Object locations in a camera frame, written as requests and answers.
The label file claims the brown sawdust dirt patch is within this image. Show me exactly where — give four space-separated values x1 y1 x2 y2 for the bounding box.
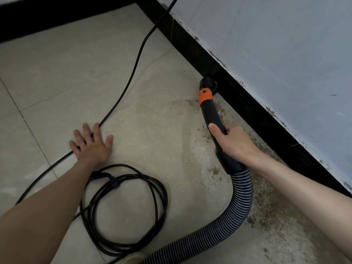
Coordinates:
170 96 347 264

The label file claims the grey shoe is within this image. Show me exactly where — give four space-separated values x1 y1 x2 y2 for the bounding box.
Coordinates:
122 252 146 264

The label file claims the person's left forearm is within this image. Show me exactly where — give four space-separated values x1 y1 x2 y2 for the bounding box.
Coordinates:
0 162 95 264

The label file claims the person's right hand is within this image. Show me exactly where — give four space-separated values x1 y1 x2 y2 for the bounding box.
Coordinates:
208 122 264 168

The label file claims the person's right forearm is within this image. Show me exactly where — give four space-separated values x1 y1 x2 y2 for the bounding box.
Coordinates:
252 151 352 259

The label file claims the tiled floor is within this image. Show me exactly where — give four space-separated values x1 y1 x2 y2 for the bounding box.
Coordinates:
0 4 347 264

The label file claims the black power cable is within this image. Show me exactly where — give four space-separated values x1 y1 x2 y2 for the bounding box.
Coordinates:
15 0 179 264

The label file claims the person's left hand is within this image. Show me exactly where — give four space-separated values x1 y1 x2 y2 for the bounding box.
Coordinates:
69 122 114 169

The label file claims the black vacuum hose with handle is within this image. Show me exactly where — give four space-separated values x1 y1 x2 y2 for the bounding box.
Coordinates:
140 76 254 264

